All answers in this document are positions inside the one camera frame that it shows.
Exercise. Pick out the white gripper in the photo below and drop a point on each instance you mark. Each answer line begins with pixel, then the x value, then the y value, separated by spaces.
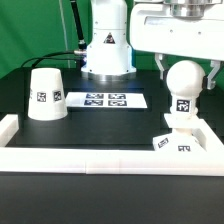
pixel 180 29

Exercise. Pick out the white lamp bulb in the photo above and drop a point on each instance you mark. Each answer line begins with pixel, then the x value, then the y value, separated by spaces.
pixel 184 81

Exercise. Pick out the white lamp base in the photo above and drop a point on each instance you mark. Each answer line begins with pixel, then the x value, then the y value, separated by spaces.
pixel 181 138

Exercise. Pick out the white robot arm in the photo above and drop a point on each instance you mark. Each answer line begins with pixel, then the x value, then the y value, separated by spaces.
pixel 109 52

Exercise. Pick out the white lamp shade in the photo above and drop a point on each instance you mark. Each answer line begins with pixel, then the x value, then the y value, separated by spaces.
pixel 47 100

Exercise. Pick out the white marker sheet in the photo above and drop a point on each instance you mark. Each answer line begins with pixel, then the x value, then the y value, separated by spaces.
pixel 106 100

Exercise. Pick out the white U-shaped border frame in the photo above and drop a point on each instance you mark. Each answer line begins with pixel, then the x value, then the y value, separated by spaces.
pixel 50 160

